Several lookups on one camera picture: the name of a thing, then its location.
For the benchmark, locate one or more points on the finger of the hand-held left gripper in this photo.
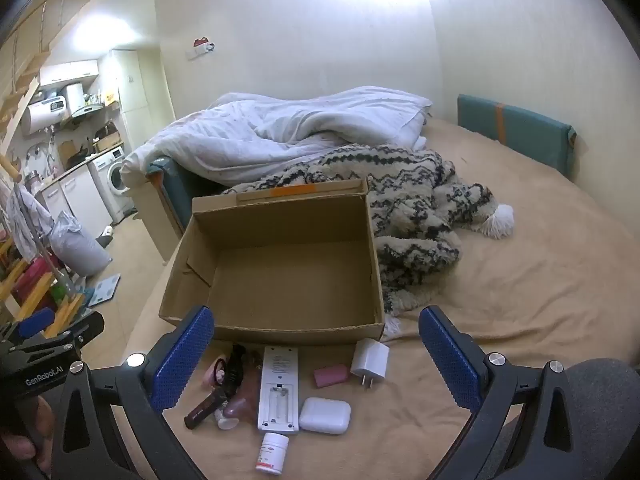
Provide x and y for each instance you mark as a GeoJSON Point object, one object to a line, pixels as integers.
{"type": "Point", "coordinates": [32, 322]}

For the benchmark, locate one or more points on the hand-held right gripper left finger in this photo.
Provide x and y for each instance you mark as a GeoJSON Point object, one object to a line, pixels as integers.
{"type": "Point", "coordinates": [182, 360]}

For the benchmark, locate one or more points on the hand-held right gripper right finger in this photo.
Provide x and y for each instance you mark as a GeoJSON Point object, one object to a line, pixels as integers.
{"type": "Point", "coordinates": [447, 360]}

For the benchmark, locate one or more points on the pink donut toy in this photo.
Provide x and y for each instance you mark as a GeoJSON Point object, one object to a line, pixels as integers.
{"type": "Point", "coordinates": [212, 375]}

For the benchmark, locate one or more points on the dark cosmetic tube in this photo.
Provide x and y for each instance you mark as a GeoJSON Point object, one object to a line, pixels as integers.
{"type": "Point", "coordinates": [205, 408]}

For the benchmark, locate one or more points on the pink plastic object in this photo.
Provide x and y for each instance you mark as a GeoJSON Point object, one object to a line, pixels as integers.
{"type": "Point", "coordinates": [246, 391]}

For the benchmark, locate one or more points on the white remote control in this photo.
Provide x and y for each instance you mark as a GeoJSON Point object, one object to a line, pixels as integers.
{"type": "Point", "coordinates": [278, 375]}

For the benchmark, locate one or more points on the white pill bottle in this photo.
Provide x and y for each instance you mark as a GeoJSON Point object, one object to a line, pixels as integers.
{"type": "Point", "coordinates": [272, 452]}

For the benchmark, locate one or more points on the cardboard box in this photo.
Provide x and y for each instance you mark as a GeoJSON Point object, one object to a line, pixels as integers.
{"type": "Point", "coordinates": [290, 280]}

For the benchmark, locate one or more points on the person's left hand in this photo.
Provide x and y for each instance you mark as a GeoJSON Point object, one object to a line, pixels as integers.
{"type": "Point", "coordinates": [35, 422]}

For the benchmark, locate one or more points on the red bag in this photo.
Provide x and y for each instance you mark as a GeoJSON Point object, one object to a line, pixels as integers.
{"type": "Point", "coordinates": [32, 277]}

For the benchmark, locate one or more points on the white charger plug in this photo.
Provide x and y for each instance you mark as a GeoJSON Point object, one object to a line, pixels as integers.
{"type": "Point", "coordinates": [370, 357]}

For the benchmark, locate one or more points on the bathroom scale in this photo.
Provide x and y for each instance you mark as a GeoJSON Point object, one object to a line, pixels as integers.
{"type": "Point", "coordinates": [105, 290]}

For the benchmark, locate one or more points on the grey plastic bag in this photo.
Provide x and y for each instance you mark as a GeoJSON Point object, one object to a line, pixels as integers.
{"type": "Point", "coordinates": [80, 250]}

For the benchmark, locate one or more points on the hanging white cloth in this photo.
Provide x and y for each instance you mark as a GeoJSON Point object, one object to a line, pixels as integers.
{"type": "Point", "coordinates": [25, 215]}

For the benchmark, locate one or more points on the pink eraser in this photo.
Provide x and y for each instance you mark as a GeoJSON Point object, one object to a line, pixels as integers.
{"type": "Point", "coordinates": [331, 375]}

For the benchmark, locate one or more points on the beige bed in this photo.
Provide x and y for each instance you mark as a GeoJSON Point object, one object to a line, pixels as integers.
{"type": "Point", "coordinates": [525, 270]}

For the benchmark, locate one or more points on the white counter cabinet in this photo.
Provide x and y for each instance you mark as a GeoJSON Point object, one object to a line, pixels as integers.
{"type": "Point", "coordinates": [85, 200]}

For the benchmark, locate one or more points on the white earbuds case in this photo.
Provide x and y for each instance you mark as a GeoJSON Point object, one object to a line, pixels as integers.
{"type": "Point", "coordinates": [325, 415]}

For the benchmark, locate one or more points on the black patterned shaggy blanket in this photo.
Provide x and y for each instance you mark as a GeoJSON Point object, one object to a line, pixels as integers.
{"type": "Point", "coordinates": [415, 200]}

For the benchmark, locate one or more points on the white washing machine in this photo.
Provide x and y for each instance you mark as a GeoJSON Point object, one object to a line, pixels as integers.
{"type": "Point", "coordinates": [112, 180]}

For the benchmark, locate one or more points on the white water heater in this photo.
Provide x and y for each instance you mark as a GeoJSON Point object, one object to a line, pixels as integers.
{"type": "Point", "coordinates": [45, 112]}

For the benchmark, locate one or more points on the range hood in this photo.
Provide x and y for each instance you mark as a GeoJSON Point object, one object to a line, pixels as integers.
{"type": "Point", "coordinates": [87, 110]}

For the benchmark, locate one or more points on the white duvet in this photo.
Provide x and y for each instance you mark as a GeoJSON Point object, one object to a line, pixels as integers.
{"type": "Point", "coordinates": [250, 145]}

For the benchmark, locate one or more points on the white cylinder appliance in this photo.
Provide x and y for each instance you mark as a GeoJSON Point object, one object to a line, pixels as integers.
{"type": "Point", "coordinates": [75, 100]}

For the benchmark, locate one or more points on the teal headboard cushion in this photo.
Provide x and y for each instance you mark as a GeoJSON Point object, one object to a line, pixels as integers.
{"type": "Point", "coordinates": [525, 135]}

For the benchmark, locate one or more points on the tall white cabinet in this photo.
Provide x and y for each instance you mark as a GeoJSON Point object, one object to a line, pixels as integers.
{"type": "Point", "coordinates": [135, 90]}

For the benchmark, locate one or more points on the white wall cabinet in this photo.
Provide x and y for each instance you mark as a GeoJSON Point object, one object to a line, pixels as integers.
{"type": "Point", "coordinates": [70, 72]}

